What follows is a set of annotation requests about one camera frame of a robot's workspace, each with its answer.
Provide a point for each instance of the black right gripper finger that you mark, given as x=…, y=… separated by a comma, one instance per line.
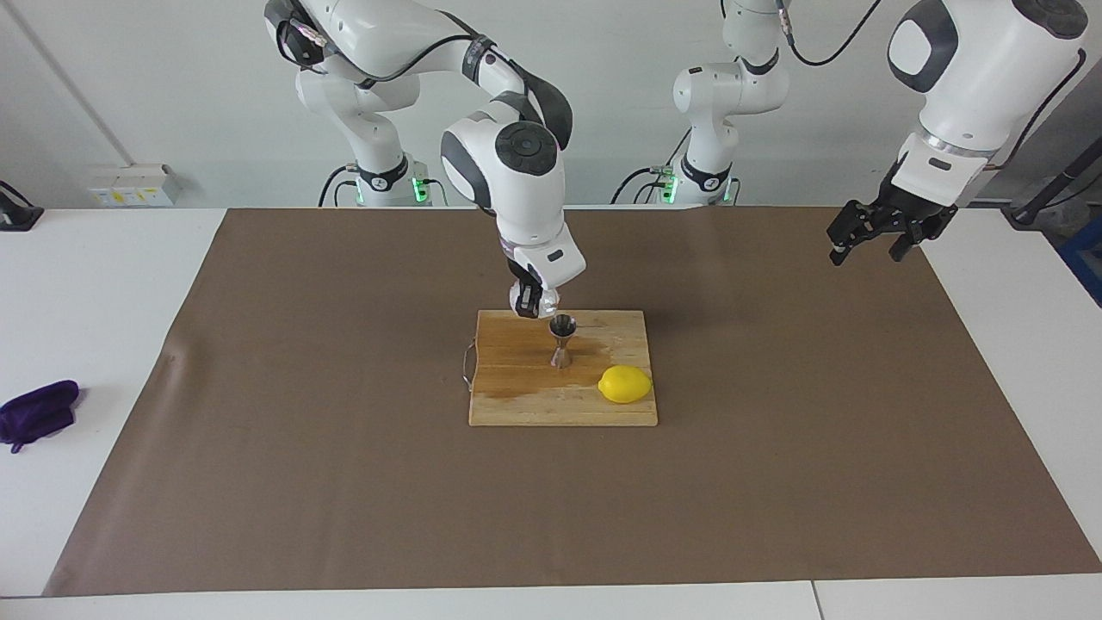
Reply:
x=529, y=301

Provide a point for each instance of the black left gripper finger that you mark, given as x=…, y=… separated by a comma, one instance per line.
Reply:
x=925, y=234
x=848, y=228

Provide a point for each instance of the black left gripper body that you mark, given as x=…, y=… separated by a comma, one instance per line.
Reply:
x=913, y=217

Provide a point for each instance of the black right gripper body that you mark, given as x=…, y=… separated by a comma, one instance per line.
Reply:
x=523, y=274

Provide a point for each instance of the clear plastic cup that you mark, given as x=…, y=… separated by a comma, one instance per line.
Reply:
x=551, y=301

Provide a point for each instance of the steel double jigger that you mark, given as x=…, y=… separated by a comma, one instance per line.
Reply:
x=563, y=329

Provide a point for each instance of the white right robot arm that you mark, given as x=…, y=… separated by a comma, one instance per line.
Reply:
x=516, y=172

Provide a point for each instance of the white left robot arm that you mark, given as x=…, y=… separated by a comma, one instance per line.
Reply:
x=990, y=77

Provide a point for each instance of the wooden cutting board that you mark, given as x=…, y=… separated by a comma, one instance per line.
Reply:
x=516, y=405

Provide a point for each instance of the black stand pole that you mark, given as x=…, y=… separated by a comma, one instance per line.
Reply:
x=1029, y=211

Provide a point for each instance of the yellow lemon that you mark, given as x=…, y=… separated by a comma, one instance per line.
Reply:
x=624, y=384

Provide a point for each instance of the brown paper table mat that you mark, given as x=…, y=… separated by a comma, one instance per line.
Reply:
x=551, y=499

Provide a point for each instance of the purple cloth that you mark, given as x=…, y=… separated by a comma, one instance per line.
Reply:
x=39, y=413

